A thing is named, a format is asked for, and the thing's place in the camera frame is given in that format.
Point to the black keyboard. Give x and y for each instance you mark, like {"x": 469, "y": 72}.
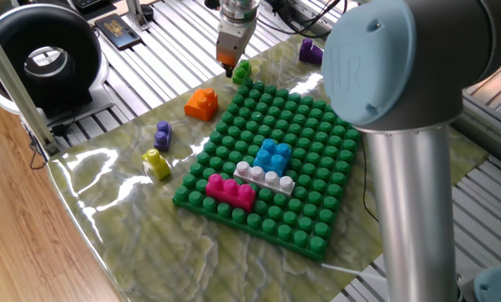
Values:
{"x": 86, "y": 3}

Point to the violet two-stud block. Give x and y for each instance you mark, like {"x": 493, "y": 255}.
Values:
{"x": 163, "y": 137}

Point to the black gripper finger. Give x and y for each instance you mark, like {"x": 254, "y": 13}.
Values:
{"x": 229, "y": 71}

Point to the dark purple single-stud block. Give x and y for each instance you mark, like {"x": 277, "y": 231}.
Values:
{"x": 311, "y": 53}

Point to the black small card device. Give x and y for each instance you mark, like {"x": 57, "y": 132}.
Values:
{"x": 118, "y": 31}

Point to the aluminium profile rail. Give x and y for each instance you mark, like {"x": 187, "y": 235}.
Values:
{"x": 485, "y": 126}

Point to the large green studded baseplate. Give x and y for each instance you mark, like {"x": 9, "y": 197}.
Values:
{"x": 309, "y": 176}

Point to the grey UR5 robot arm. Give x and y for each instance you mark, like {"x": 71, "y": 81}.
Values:
{"x": 422, "y": 126}

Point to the black round knob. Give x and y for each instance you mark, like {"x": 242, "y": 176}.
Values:
{"x": 147, "y": 11}

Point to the silver Schunk gripper body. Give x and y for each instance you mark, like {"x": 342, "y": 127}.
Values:
{"x": 233, "y": 42}

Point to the pink three-stud block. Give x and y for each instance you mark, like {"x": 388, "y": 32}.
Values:
{"x": 229, "y": 193}

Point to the silver metal bracket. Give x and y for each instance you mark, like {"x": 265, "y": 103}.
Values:
{"x": 134, "y": 14}

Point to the bright green two-stud block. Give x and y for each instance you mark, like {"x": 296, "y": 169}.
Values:
{"x": 242, "y": 72}

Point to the green marble patterned mat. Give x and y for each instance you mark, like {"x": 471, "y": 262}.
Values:
{"x": 149, "y": 251}

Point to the yellow-green single-stud block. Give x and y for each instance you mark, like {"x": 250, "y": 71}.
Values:
{"x": 157, "y": 164}

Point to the white four-stud block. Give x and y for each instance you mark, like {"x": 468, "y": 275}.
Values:
{"x": 267, "y": 178}

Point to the orange two-stud block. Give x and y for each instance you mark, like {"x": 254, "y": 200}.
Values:
{"x": 201, "y": 107}

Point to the light blue four-stud block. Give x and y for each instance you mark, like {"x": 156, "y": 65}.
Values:
{"x": 271, "y": 159}

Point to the aluminium frame post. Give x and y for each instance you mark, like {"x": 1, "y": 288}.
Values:
{"x": 15, "y": 84}

